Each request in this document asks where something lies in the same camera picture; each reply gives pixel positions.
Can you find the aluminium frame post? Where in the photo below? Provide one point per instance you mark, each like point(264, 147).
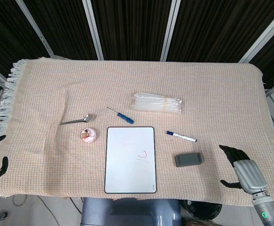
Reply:
point(263, 35)
point(35, 30)
point(170, 28)
point(93, 28)

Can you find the black waste bin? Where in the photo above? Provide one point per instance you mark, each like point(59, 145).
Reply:
point(205, 209)

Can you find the black pleated curtain panel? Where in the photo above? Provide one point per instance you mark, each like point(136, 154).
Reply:
point(212, 28)
point(132, 28)
point(61, 26)
point(273, 61)
point(7, 35)

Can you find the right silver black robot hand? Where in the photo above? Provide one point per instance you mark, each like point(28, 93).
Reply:
point(249, 174)

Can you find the grey robot torso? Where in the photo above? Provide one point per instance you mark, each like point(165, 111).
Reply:
point(127, 212)

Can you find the beige waffle weave tablecloth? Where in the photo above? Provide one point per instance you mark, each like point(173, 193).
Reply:
point(57, 82)

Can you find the metal spoon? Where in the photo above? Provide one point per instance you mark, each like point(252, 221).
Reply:
point(88, 117)

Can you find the blue-capped white marker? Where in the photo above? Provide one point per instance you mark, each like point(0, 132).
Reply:
point(181, 136)

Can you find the clear bag of white sticks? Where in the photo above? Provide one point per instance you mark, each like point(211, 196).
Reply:
point(155, 103)

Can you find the grey whiteboard eraser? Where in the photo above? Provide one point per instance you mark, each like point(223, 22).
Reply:
point(189, 160)

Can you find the small white whiteboard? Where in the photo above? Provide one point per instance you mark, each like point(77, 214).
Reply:
point(129, 160)

